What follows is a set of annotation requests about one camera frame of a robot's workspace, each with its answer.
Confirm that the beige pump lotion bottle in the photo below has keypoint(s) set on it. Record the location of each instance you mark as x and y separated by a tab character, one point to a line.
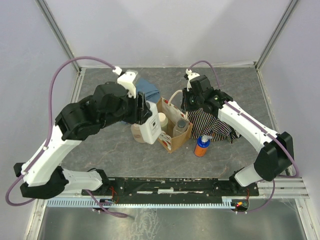
136	133

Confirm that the white bottle with grey cap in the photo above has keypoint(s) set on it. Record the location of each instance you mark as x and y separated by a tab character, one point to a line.
151	129

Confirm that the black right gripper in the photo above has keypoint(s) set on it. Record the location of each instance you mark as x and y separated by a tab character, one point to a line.
185	105

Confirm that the blue denim cloth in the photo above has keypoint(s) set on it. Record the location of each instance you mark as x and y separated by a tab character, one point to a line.
150	91

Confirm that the watermelon print canvas bag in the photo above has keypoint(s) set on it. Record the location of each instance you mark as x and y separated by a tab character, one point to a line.
173	114

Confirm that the orange bottle with blue cap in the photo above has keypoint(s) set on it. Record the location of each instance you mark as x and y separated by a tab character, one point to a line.
202	145

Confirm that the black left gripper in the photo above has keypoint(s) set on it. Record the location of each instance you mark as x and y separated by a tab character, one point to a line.
141	114

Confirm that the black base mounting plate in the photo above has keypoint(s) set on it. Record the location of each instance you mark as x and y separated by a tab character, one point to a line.
119	187

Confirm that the white bottle with cream cap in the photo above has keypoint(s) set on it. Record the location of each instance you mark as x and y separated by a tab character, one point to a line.
163	121

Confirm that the clear bottle with grey cap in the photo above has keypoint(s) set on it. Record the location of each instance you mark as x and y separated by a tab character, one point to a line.
180	127

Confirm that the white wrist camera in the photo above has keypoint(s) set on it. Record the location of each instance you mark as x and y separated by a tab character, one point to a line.
190	75
128	80

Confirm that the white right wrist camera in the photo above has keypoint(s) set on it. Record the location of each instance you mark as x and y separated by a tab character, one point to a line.
190	75

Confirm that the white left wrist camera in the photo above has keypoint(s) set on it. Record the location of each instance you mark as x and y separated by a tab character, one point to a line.
128	80

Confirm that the light blue cable duct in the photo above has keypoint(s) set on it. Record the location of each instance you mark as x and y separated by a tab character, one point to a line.
156	201

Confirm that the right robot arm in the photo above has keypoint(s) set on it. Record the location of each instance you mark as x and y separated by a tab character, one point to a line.
275	150

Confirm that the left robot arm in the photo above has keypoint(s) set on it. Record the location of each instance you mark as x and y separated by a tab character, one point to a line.
44	178

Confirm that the aluminium frame rail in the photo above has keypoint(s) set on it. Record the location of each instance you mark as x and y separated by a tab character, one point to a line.
285	188

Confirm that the black white striped cloth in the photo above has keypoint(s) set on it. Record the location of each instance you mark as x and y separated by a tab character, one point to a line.
207	124

